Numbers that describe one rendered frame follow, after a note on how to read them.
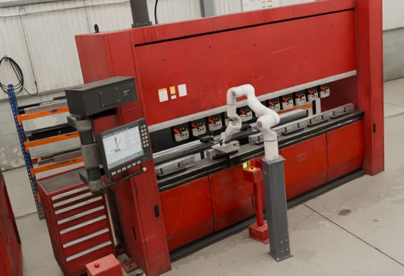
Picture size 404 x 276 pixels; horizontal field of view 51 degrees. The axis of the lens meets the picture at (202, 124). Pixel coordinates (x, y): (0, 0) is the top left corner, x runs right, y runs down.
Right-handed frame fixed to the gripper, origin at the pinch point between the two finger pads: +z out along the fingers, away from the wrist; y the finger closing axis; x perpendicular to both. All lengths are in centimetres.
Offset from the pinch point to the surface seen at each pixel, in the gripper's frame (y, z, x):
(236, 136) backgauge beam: -43, 27, -16
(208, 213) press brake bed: 32, 50, 45
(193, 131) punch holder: 28.9, -10.0, -18.9
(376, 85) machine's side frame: -223, -35, 15
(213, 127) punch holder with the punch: 5.3, -10.0, -16.2
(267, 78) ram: -70, -41, -35
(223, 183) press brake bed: 9.3, 28.0, 29.0
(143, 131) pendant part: 103, -55, -6
